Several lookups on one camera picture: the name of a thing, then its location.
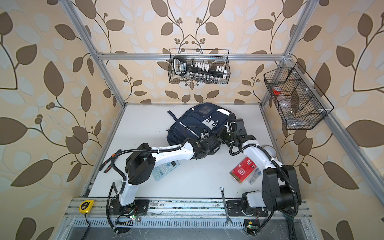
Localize navy blue school backpack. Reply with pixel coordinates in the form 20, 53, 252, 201
167, 103, 236, 146

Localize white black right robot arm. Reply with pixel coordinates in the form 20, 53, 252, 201
223, 119, 302, 240

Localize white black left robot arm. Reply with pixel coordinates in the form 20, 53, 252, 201
106, 136, 224, 235

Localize red book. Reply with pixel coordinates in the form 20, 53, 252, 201
230, 157, 258, 184

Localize yellow tape roll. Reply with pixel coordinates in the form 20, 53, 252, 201
263, 145, 277, 158

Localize silver combination wrench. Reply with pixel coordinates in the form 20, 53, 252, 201
220, 187, 233, 226

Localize light blue calculator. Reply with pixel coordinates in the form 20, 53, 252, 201
152, 161, 180, 182

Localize red cap clear bottle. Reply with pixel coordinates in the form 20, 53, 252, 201
273, 87, 292, 112

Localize orange black pliers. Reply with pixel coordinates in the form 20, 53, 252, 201
99, 154, 116, 173

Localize yellow tape measure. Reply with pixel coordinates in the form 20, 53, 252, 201
79, 200, 95, 214

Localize black wire basket right wall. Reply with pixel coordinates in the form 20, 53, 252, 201
264, 63, 334, 130

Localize black wire basket wall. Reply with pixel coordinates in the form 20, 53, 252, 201
168, 48, 231, 85
264, 63, 334, 130

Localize socket set black rail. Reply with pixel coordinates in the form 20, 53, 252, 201
169, 55, 230, 79

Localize black wire basket back wall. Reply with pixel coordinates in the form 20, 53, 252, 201
168, 48, 231, 85

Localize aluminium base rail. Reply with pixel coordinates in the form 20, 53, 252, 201
64, 196, 313, 229

